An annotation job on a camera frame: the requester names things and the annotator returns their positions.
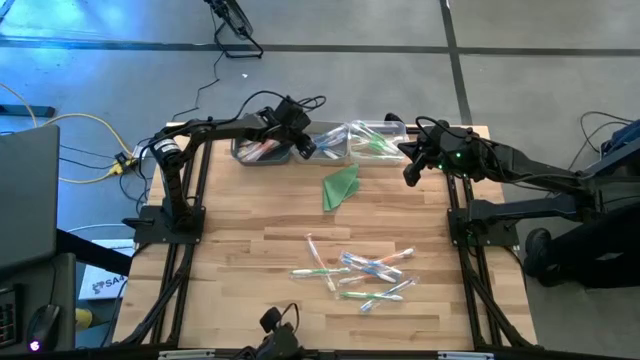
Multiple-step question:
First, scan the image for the clear plastic bin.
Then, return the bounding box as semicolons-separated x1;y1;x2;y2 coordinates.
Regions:
348;119;410;166

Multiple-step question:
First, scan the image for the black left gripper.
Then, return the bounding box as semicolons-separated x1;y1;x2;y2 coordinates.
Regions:
254;107;317;160

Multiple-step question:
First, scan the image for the blue object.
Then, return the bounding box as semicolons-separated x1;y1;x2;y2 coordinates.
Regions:
602;118;640;154

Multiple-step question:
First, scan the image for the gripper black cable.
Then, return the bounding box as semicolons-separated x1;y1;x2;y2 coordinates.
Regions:
413;115;494;166
230;89;328;124

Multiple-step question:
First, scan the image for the black computer mouse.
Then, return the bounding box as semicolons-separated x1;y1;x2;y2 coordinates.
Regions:
25;303;62;354

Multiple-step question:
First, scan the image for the yellow object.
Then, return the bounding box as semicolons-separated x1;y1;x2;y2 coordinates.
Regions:
74;307;95;332

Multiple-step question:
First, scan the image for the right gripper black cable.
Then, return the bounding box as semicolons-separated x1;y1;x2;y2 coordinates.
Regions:
413;115;494;166

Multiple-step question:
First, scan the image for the white floor cable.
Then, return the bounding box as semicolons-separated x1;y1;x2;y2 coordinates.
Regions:
66;222;132;235

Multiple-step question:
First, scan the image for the backlit keyboard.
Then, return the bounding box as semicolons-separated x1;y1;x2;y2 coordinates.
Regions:
0;287;22;351

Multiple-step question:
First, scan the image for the white printed box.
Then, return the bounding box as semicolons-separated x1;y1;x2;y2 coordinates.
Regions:
78;263;129;302

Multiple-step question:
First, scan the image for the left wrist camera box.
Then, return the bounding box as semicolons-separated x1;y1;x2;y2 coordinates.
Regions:
272;97;312;134

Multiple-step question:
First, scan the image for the person's shoe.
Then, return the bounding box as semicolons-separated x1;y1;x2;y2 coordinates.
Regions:
522;227;555;287

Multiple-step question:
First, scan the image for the orange toothbrush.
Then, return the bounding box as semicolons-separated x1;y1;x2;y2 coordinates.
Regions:
374;247;417;266
239;139;279;161
305;233;338;293
244;138;281;160

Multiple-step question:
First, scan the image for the beige plastic bin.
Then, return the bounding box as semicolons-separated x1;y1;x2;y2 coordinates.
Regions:
290;121;351;167

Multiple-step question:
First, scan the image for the yellow cable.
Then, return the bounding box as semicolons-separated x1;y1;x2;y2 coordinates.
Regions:
0;82;135;185

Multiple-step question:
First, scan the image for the white table bracket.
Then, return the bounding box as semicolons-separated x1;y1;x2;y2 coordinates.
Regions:
437;350;495;360
157;349;217;360

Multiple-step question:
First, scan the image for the black stand foot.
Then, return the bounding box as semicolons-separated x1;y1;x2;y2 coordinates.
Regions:
0;103;56;119

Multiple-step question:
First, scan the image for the black floor cable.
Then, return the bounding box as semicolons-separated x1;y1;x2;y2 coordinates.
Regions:
569;110;634;171
169;48;222;124

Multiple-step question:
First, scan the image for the grey computer monitor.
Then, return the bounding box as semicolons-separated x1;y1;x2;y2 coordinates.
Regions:
0;123;62;275

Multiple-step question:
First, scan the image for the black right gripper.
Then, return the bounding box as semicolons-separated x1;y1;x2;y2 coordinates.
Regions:
397;127;484;188

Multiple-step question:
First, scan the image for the grey desk frame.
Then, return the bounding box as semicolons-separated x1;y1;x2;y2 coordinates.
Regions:
579;142;640;211

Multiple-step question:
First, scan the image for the green toothbrush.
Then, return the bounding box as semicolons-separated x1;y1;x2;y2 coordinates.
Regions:
351;122;401;154
352;142;401;159
359;129;407;157
288;266;353;278
350;130;396;151
337;291;405;303
355;124;405;150

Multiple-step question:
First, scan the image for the dark desk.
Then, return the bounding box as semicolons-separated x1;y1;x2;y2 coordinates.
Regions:
0;252;77;354

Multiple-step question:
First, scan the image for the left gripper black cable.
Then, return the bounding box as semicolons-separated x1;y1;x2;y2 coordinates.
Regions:
230;89;328;124

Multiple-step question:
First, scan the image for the dark green plastic bin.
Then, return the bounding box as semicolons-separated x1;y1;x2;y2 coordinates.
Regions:
230;137;294;166

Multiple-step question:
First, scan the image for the person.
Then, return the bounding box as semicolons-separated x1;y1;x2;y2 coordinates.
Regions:
544;199;640;290

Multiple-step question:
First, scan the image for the green cloth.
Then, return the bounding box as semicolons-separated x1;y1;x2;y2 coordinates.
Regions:
322;163;361;212

